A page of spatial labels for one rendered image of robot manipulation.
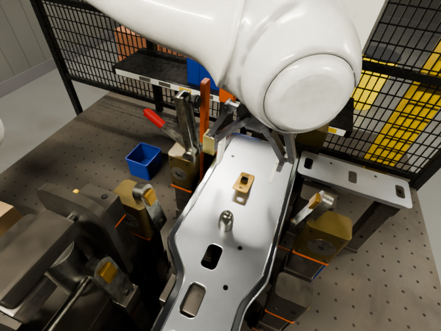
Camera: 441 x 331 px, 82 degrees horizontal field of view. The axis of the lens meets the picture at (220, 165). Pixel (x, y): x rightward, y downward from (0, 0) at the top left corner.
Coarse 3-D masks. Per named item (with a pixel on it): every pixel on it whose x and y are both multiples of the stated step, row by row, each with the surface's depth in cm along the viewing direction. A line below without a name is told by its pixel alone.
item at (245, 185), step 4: (244, 172) 67; (240, 176) 65; (244, 176) 66; (252, 176) 66; (236, 180) 63; (240, 180) 64; (244, 180) 62; (248, 180) 64; (252, 180) 65; (236, 184) 62; (240, 184) 62; (244, 184) 63; (248, 184) 63; (236, 188) 60; (240, 188) 61; (244, 188) 61; (248, 188) 61; (244, 192) 60
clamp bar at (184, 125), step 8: (176, 96) 52; (184, 96) 54; (176, 104) 53; (184, 104) 53; (192, 104) 52; (200, 104) 53; (184, 112) 53; (192, 112) 56; (184, 120) 55; (192, 120) 58; (184, 128) 56; (192, 128) 59; (184, 136) 58; (192, 136) 61; (184, 144) 60; (192, 144) 60; (192, 152) 61; (200, 152) 65
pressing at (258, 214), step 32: (224, 160) 70; (256, 160) 71; (224, 192) 62; (256, 192) 63; (288, 192) 64; (192, 224) 56; (256, 224) 57; (192, 256) 51; (224, 256) 51; (256, 256) 52; (256, 288) 48; (160, 320) 42; (192, 320) 43; (224, 320) 43
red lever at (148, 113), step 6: (144, 114) 59; (150, 114) 59; (156, 114) 60; (150, 120) 60; (156, 120) 60; (162, 120) 60; (162, 126) 60; (168, 126) 61; (168, 132) 61; (174, 132) 61; (174, 138) 61; (180, 138) 62; (180, 144) 62
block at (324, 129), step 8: (320, 128) 73; (328, 128) 74; (296, 136) 77; (304, 136) 76; (312, 136) 75; (320, 136) 74; (296, 144) 79; (304, 144) 78; (312, 144) 76; (320, 144) 75; (312, 152) 79; (312, 160) 81; (296, 176) 88; (296, 184) 90; (296, 192) 93
